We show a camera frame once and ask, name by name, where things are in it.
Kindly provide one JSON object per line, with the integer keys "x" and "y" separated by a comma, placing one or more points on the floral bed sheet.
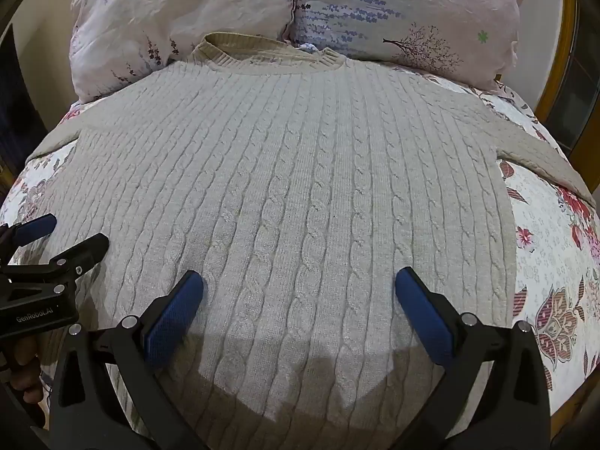
{"x": 548, "y": 262}

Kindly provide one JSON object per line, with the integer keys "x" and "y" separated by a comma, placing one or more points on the pink floral pillow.
{"x": 178, "y": 18}
{"x": 403, "y": 14}

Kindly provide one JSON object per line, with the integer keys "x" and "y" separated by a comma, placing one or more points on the wooden door frame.
{"x": 562, "y": 61}

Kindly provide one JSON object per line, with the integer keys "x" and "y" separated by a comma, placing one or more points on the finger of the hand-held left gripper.
{"x": 33, "y": 228}
{"x": 79, "y": 253}

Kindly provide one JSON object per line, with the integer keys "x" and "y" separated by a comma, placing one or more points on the person's left hand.
{"x": 26, "y": 365}

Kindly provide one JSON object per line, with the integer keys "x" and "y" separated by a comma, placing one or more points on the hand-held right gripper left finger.
{"x": 171, "y": 311}

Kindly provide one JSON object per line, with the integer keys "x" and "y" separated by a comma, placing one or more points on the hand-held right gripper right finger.
{"x": 424, "y": 311}

